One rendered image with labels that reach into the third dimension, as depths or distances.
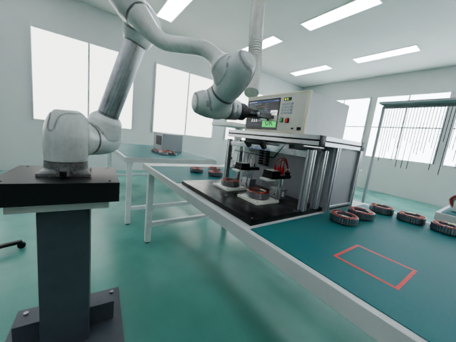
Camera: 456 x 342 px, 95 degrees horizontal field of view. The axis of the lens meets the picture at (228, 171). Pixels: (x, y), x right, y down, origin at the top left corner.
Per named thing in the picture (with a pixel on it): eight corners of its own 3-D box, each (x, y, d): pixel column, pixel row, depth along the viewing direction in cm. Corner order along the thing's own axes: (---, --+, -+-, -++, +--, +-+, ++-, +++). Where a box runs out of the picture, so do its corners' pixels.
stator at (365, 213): (350, 218, 99) (352, 210, 98) (344, 211, 110) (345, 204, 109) (377, 223, 96) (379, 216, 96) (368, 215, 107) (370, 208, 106)
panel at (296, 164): (323, 207, 104) (334, 147, 99) (240, 178, 156) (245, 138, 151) (324, 207, 104) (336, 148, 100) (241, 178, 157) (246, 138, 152)
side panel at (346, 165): (325, 212, 104) (338, 148, 99) (319, 210, 106) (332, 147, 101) (351, 207, 120) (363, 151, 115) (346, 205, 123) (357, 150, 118)
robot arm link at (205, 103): (222, 125, 91) (239, 106, 81) (190, 121, 82) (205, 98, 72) (216, 106, 95) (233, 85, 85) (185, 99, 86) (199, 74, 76)
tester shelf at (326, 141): (319, 145, 89) (321, 135, 89) (227, 136, 143) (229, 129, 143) (363, 151, 115) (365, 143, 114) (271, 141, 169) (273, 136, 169)
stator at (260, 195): (257, 201, 98) (258, 193, 97) (242, 195, 107) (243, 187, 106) (273, 199, 104) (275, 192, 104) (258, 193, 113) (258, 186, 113)
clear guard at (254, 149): (273, 157, 77) (275, 141, 76) (234, 150, 96) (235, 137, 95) (321, 160, 96) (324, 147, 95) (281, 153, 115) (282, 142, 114)
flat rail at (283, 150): (309, 158, 92) (311, 151, 92) (229, 144, 142) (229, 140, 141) (311, 158, 93) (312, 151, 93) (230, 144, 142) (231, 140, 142)
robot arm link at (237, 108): (231, 119, 86) (242, 121, 90) (233, 96, 85) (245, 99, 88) (219, 119, 93) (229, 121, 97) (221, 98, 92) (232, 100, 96)
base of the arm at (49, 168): (31, 179, 77) (31, 164, 76) (43, 169, 95) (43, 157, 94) (91, 178, 87) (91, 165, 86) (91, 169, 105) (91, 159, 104)
